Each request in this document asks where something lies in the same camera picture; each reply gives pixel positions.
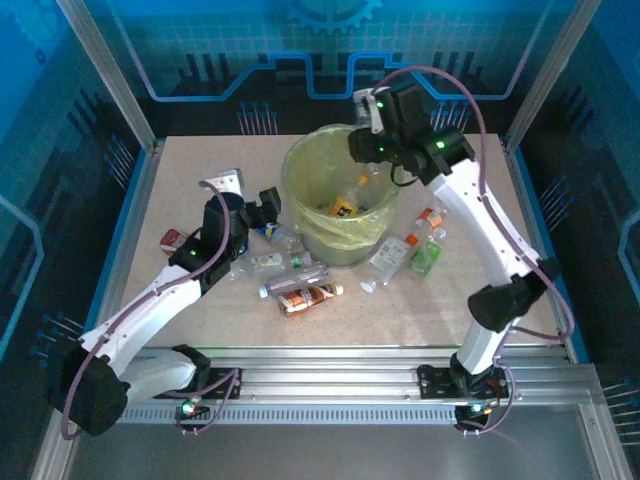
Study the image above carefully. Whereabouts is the slotted aluminium strip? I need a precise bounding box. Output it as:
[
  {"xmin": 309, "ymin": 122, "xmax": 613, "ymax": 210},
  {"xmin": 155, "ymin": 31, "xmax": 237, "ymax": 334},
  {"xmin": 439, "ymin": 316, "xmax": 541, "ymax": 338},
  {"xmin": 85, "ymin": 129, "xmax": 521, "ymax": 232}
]
[{"xmin": 119, "ymin": 405, "xmax": 586, "ymax": 426}]

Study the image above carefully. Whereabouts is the small LED connector board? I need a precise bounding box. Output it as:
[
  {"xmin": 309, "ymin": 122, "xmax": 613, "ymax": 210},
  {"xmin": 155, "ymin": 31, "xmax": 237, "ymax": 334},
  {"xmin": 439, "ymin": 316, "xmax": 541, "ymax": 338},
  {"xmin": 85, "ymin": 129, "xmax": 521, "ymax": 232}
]
[
  {"xmin": 454, "ymin": 401, "xmax": 494, "ymax": 436},
  {"xmin": 174, "ymin": 397, "xmax": 211, "ymax": 436}
]

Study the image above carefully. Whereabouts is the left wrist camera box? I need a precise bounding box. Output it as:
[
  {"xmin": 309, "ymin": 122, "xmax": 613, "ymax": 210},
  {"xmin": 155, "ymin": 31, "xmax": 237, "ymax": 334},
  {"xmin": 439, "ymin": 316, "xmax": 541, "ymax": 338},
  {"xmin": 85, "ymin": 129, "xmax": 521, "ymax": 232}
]
[{"xmin": 215, "ymin": 168, "xmax": 247, "ymax": 195}]

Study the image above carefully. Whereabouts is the blue yellow label bottle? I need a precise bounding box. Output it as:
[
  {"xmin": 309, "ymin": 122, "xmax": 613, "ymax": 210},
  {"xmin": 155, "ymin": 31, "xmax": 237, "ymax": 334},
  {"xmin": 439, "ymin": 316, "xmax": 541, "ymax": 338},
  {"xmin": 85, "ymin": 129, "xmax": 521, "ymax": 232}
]
[{"xmin": 253, "ymin": 218, "xmax": 302, "ymax": 252}]

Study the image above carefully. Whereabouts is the clear bottle with purple label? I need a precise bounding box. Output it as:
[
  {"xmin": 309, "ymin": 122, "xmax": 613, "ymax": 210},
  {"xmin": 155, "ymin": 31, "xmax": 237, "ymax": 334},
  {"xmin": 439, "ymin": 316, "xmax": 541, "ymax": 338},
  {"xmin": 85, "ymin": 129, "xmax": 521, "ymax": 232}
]
[{"xmin": 257, "ymin": 263, "xmax": 332, "ymax": 300}]

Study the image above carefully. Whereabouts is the blue table edge strip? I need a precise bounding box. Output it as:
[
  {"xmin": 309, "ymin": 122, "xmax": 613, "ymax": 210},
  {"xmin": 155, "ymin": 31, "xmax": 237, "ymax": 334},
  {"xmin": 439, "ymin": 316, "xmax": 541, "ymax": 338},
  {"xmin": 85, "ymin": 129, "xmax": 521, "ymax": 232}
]
[
  {"xmin": 79, "ymin": 147, "xmax": 154, "ymax": 351},
  {"xmin": 510, "ymin": 147, "xmax": 592, "ymax": 364}
]

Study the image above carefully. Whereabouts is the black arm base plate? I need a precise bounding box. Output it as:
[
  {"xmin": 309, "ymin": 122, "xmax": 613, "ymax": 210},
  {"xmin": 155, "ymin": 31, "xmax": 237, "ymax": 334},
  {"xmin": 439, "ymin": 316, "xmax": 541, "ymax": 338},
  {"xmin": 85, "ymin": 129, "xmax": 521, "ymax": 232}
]
[
  {"xmin": 417, "ymin": 363, "xmax": 510, "ymax": 401},
  {"xmin": 152, "ymin": 367, "xmax": 244, "ymax": 401}
]

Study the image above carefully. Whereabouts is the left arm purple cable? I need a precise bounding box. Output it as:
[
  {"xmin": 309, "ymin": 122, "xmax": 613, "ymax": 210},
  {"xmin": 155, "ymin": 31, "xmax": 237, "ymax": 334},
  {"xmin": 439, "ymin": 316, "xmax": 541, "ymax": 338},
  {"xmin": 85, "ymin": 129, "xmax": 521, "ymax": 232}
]
[{"xmin": 59, "ymin": 179, "xmax": 242, "ymax": 441}]

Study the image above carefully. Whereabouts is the brown label plastic bottle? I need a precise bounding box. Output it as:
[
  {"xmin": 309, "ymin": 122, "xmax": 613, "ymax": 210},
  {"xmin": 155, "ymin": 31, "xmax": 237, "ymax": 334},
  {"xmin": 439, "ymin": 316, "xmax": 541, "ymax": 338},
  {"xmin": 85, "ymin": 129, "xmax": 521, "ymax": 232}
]
[{"xmin": 277, "ymin": 282, "xmax": 346, "ymax": 318}]

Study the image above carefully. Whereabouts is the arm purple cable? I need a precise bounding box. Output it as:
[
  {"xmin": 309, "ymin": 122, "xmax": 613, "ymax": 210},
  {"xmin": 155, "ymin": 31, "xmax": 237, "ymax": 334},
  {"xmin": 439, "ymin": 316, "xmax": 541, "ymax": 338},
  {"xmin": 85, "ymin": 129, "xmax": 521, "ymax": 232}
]
[
  {"xmin": 59, "ymin": 179, "xmax": 242, "ymax": 441},
  {"xmin": 369, "ymin": 65, "xmax": 576, "ymax": 439}
]

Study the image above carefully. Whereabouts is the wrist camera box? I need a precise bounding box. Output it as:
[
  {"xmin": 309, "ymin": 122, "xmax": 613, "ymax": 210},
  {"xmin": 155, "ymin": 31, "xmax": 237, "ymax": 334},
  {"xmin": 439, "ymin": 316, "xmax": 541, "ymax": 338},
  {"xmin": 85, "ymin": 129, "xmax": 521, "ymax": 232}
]
[
  {"xmin": 353, "ymin": 88, "xmax": 384, "ymax": 135},
  {"xmin": 215, "ymin": 168, "xmax": 247, "ymax": 195}
]

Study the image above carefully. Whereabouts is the grey mesh waste bin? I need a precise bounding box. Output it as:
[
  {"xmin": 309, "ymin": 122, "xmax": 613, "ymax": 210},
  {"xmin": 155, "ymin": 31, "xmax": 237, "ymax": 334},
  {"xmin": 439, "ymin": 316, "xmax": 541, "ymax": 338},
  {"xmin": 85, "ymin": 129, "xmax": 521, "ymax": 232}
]
[{"xmin": 282, "ymin": 124, "xmax": 405, "ymax": 270}]

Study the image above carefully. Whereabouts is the grey front panel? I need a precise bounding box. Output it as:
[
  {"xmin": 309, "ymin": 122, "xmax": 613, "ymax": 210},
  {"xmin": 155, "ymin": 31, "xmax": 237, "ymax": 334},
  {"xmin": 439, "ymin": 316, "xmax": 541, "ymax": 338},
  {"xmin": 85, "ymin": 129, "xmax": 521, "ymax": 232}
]
[{"xmin": 64, "ymin": 424, "xmax": 621, "ymax": 480}]

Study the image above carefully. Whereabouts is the clear bottle with green label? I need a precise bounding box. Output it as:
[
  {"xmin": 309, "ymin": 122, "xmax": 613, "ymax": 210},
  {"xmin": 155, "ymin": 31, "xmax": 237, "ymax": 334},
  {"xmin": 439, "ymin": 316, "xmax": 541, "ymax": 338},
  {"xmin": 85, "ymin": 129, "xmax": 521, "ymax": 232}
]
[{"xmin": 228, "ymin": 251, "xmax": 314, "ymax": 281}]

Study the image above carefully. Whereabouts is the green label bottle orange cap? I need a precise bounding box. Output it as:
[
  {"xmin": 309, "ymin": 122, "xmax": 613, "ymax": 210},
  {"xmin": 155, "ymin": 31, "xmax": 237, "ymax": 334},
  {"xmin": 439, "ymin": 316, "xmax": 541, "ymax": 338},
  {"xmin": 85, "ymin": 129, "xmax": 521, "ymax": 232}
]
[{"xmin": 405, "ymin": 230, "xmax": 448, "ymax": 277}]

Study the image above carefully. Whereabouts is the square clear bottle white label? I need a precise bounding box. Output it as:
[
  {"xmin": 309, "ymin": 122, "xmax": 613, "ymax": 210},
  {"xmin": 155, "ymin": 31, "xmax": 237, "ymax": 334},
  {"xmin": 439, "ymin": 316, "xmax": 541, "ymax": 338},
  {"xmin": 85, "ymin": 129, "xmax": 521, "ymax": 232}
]
[{"xmin": 359, "ymin": 237, "xmax": 409, "ymax": 295}]

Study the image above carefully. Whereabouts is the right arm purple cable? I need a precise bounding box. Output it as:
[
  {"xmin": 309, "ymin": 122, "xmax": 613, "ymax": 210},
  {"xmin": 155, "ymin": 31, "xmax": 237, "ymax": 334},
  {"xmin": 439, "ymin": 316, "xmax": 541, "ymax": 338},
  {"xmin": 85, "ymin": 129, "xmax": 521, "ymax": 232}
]
[{"xmin": 369, "ymin": 65, "xmax": 576, "ymax": 439}]

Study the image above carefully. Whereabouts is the orange label bottle yellow cap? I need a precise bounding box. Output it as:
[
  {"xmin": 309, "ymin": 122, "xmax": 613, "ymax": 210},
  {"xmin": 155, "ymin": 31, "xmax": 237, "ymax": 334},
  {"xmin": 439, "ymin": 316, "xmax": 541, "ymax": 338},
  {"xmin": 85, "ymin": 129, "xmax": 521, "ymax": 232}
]
[{"xmin": 327, "ymin": 172, "xmax": 374, "ymax": 219}]

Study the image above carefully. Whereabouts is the small orange label bottle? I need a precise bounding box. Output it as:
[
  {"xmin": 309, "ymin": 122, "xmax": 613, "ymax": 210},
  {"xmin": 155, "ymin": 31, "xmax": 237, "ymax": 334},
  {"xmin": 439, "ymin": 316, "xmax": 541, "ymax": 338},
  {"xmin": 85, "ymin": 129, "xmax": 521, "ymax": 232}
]
[{"xmin": 416, "ymin": 206, "xmax": 450, "ymax": 235}]

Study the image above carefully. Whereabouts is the red small packet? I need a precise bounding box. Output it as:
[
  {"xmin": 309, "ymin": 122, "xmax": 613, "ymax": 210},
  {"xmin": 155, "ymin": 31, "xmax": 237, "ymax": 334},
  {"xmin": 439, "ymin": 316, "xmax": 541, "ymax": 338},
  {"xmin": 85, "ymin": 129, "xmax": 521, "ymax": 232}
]
[{"xmin": 159, "ymin": 228, "xmax": 187, "ymax": 253}]

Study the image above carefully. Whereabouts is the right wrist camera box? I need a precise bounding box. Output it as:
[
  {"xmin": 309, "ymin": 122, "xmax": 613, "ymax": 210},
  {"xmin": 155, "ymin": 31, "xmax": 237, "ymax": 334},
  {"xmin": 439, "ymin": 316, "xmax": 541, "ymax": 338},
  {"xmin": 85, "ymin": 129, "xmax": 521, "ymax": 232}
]
[{"xmin": 353, "ymin": 88, "xmax": 384, "ymax": 135}]

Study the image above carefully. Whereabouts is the aluminium front rail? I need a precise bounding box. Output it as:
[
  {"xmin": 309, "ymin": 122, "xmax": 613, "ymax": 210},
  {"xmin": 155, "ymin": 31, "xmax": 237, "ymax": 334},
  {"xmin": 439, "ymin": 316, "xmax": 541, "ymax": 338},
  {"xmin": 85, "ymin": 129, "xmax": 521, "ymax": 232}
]
[{"xmin": 124, "ymin": 346, "xmax": 604, "ymax": 404}]

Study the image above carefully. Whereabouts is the yellow-green plastic bin liner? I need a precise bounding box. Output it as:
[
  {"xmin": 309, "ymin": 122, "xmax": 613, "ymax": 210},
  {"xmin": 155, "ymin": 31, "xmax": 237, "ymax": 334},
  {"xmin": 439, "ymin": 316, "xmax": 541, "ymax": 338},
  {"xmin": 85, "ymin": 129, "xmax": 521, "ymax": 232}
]
[{"xmin": 281, "ymin": 122, "xmax": 406, "ymax": 249}]

